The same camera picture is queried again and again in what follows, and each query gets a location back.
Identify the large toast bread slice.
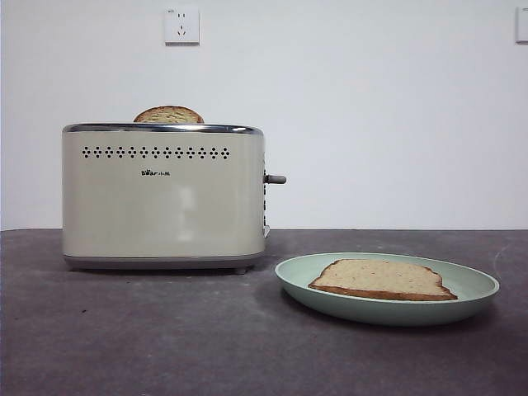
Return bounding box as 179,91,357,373
307,258,458,301

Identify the pale green round plate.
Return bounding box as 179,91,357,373
274,252,501,328

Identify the cream toaster with chrome top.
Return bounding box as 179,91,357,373
61,122,287,272

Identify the small dark-crusted bread slice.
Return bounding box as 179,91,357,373
132,106,205,124

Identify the white wall power socket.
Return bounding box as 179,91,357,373
164,7,201,46

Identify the white wall switch plate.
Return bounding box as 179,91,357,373
515,7,528,45

